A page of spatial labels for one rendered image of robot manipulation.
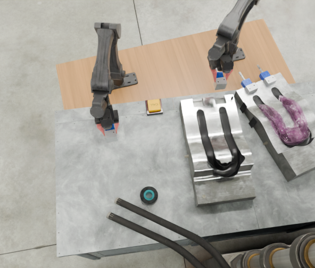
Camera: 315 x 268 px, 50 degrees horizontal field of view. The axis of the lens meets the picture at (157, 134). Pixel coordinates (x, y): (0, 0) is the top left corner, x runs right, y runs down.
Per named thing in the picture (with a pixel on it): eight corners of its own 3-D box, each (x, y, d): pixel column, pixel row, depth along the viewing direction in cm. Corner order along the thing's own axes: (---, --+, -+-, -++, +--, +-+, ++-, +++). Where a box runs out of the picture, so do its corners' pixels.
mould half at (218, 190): (179, 108, 171) (181, 95, 159) (229, 102, 172) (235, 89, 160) (196, 207, 152) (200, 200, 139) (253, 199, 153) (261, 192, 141)
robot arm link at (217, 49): (222, 64, 144) (232, 39, 136) (204, 55, 146) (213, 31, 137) (230, 52, 152) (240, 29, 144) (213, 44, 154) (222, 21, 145)
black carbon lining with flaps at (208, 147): (194, 111, 163) (196, 102, 154) (226, 108, 164) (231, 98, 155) (207, 181, 149) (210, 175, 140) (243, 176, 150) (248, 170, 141)
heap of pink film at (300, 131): (254, 106, 165) (258, 98, 158) (284, 93, 168) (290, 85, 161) (283, 152, 156) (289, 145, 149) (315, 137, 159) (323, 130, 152)
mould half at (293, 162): (233, 95, 174) (238, 84, 164) (276, 77, 178) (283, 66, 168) (287, 182, 156) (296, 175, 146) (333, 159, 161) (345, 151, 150)
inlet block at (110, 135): (102, 117, 158) (100, 112, 153) (113, 115, 158) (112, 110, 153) (107, 143, 153) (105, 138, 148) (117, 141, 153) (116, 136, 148)
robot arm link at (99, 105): (109, 119, 133) (107, 92, 126) (87, 117, 133) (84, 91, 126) (114, 103, 142) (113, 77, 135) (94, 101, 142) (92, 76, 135)
